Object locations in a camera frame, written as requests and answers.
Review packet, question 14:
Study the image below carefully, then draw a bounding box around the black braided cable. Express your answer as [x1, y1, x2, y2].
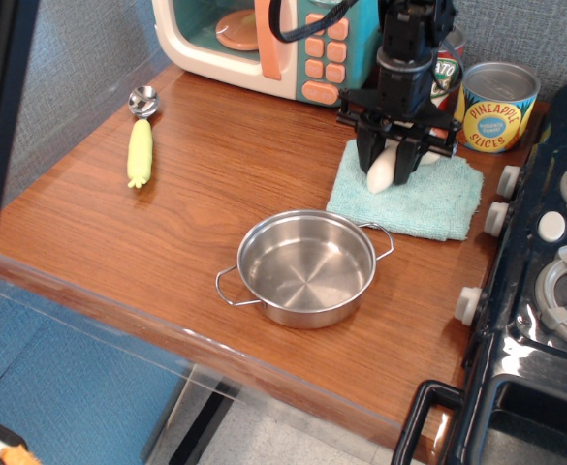
[268, 0, 362, 44]

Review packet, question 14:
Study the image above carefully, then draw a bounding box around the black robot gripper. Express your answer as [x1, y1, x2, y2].
[336, 55, 463, 186]

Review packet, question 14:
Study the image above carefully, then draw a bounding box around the teal toy microwave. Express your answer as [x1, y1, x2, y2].
[152, 1, 381, 107]

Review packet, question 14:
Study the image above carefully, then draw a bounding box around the black toy stove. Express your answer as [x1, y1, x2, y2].
[393, 85, 567, 464]

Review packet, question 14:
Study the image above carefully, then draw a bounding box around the stainless steel pot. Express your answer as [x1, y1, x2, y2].
[215, 209, 395, 329]

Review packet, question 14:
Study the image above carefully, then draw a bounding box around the spoon with yellow-green handle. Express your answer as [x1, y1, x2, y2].
[127, 85, 159, 189]

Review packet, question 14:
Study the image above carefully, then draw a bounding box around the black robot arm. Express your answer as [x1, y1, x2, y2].
[338, 1, 461, 185]

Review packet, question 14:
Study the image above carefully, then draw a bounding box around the tomato sauce can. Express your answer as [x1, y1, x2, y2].
[431, 25, 466, 109]

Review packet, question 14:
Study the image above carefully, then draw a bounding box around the white stove knob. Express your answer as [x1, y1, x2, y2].
[455, 287, 482, 326]
[496, 165, 520, 200]
[484, 201, 509, 237]

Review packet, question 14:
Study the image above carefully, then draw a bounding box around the pineapple slices can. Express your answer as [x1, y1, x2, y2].
[455, 62, 541, 154]

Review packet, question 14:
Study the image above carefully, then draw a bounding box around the light teal folded cloth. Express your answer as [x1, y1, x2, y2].
[327, 139, 484, 241]

